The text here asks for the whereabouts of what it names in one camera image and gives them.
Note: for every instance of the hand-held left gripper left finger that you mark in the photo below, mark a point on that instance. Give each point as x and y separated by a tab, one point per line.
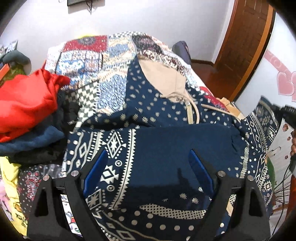
96	171

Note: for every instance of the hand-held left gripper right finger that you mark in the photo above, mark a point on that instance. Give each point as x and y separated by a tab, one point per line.
200	171

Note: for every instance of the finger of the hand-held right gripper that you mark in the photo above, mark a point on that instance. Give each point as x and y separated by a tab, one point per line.
278	108

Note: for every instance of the navy patterned hooded sweater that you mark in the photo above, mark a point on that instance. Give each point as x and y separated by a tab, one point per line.
173	148

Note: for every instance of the person's right hand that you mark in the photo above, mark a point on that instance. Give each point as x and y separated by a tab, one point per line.
293	143

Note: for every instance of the white cartoon printed sheet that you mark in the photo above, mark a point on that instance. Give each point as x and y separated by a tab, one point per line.
279	143

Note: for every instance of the beige cardboard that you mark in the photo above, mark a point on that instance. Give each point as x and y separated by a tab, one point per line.
232	107

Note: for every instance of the black garment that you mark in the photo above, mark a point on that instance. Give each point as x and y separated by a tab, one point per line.
68	111

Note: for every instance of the dark blue garment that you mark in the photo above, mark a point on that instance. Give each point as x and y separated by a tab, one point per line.
30	141

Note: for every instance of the wooden door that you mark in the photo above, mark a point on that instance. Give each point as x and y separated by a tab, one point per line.
245	41

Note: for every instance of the yellow printed sheet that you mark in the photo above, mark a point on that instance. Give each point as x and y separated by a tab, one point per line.
10	187

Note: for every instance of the red garment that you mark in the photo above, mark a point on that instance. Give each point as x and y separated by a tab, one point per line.
27	104

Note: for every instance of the patchwork quilt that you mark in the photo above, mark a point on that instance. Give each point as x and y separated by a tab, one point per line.
115	60

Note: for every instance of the green cloth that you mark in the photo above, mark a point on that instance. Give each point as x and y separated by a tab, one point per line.
14	75

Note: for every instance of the yellow soft item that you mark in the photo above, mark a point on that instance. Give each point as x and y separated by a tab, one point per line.
87	36

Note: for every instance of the orange box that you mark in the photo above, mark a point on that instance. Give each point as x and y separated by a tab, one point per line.
4	70

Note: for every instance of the black wall television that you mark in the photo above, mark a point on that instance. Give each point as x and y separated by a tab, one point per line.
75	2

